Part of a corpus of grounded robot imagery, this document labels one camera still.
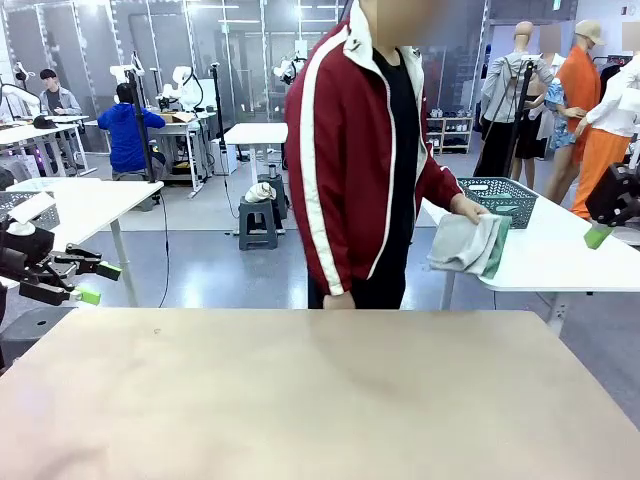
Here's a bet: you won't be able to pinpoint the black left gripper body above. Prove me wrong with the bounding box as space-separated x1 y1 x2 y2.
0 227 56 287

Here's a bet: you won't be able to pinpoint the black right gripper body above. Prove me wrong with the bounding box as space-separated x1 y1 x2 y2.
584 162 640 228

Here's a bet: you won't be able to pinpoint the grey plastic mesh basket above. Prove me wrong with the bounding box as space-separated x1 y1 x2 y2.
0 190 60 231
457 176 539 230

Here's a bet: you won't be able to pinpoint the light grey terry towel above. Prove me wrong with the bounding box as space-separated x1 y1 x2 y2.
427 213 501 277

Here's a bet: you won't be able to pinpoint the person's right forearm red sleeve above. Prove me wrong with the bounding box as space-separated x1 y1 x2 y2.
305 199 347 297

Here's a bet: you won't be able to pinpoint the person's left forearm red sleeve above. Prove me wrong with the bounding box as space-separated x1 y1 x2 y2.
422 144 464 204

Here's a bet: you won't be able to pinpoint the person's left hand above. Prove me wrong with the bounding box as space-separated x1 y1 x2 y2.
449 193 490 225

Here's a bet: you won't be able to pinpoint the mannequin white top orange trousers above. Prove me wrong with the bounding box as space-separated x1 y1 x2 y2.
572 49 640 224

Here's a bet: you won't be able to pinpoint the white rectangular table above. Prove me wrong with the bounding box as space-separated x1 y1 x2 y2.
422 178 640 336
0 177 165 307

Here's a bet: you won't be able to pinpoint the mannequin in blue floral dress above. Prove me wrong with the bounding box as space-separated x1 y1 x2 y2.
529 22 576 161

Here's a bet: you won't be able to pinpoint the mannequin orange shirt tan cap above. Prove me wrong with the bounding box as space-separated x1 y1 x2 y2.
544 19 609 201

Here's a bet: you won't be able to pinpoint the white long desk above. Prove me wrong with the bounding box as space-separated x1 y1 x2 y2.
0 122 89 177

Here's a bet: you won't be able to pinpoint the person in blue jacket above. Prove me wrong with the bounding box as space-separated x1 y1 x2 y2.
97 82 167 181

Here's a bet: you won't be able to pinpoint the black tripod stand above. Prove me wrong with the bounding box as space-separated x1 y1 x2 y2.
124 67 177 204

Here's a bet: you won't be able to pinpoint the seated person in grey top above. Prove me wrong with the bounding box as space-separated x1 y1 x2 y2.
38 68 84 117

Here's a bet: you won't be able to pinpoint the mannequin in grey hoodie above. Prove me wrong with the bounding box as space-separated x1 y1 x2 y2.
479 20 557 176

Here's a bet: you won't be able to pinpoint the white robot workbench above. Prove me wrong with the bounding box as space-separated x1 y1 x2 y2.
149 112 217 199

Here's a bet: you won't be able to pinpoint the grey plastic step stool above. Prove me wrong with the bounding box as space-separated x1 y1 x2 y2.
238 195 280 251

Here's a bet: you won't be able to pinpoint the beige cloth bundle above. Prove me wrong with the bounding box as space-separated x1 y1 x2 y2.
243 181 278 205

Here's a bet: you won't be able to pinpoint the white shoe shelf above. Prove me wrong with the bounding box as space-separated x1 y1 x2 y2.
424 115 475 155

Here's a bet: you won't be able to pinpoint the black round stool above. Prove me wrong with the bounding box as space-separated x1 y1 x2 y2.
257 172 291 221

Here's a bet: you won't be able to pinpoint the white height-adjustable desk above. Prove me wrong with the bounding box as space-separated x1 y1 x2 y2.
223 122 290 236

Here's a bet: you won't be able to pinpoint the black pole stand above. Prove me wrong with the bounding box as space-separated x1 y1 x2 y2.
209 62 227 151

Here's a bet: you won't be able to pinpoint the person in red track jacket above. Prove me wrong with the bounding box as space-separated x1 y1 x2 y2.
283 0 464 310

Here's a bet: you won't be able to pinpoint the black tripod with white camera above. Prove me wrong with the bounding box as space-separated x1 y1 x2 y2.
472 53 544 179

